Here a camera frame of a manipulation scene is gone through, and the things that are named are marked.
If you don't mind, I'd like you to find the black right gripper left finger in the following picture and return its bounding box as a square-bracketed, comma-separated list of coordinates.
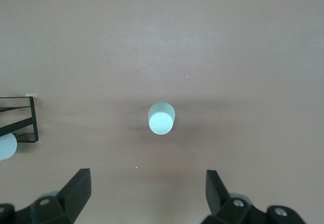
[0, 168, 92, 224]

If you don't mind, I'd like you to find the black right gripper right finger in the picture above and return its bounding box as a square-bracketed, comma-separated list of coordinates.
[202, 169, 306, 224]

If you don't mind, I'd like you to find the pale green cup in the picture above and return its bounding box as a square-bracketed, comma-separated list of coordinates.
[147, 102, 176, 136]

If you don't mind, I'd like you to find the grey cup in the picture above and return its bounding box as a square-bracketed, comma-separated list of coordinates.
[0, 132, 18, 161]

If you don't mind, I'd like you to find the black wire rack wooden bar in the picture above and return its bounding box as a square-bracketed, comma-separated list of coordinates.
[0, 96, 41, 144]

